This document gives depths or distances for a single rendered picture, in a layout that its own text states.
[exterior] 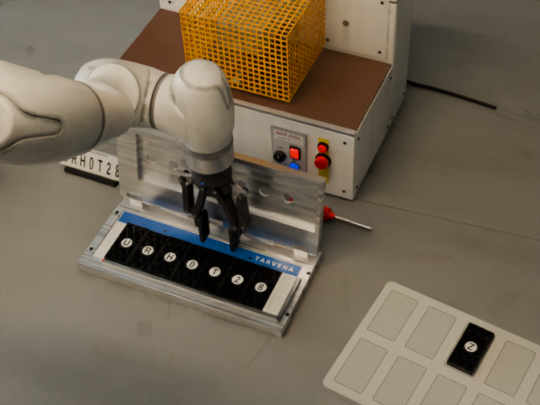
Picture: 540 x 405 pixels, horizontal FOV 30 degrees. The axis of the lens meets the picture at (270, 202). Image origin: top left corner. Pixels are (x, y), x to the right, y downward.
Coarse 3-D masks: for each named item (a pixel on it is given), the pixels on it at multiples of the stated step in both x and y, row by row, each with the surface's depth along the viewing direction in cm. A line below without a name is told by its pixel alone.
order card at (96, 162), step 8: (88, 152) 216; (96, 152) 215; (72, 160) 218; (80, 160) 217; (88, 160) 216; (96, 160) 216; (104, 160) 215; (112, 160) 214; (80, 168) 218; (88, 168) 217; (96, 168) 216; (104, 168) 215; (112, 168) 215; (104, 176) 216; (112, 176) 215
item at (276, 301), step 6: (282, 276) 194; (288, 276) 194; (294, 276) 194; (282, 282) 193; (288, 282) 193; (294, 282) 193; (276, 288) 192; (282, 288) 192; (288, 288) 192; (276, 294) 191; (282, 294) 191; (270, 300) 190; (276, 300) 190; (282, 300) 190; (264, 306) 189; (270, 306) 189; (276, 306) 189; (282, 306) 189; (270, 312) 188; (276, 312) 188
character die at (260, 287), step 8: (256, 272) 195; (264, 272) 195; (272, 272) 195; (280, 272) 194; (256, 280) 194; (264, 280) 194; (272, 280) 193; (248, 288) 193; (256, 288) 192; (264, 288) 192; (272, 288) 192; (248, 296) 191; (256, 296) 192; (264, 296) 191; (248, 304) 190; (256, 304) 191; (264, 304) 190
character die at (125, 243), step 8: (128, 224) 205; (128, 232) 203; (136, 232) 203; (144, 232) 204; (120, 240) 202; (128, 240) 201; (136, 240) 202; (112, 248) 200; (120, 248) 200; (128, 248) 200; (104, 256) 199; (112, 256) 199; (120, 256) 199; (128, 256) 199
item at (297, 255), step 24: (144, 216) 207; (168, 216) 207; (192, 216) 205; (96, 240) 203; (240, 240) 202; (96, 264) 199; (312, 264) 197; (144, 288) 196; (168, 288) 194; (216, 312) 191; (240, 312) 190; (288, 312) 190
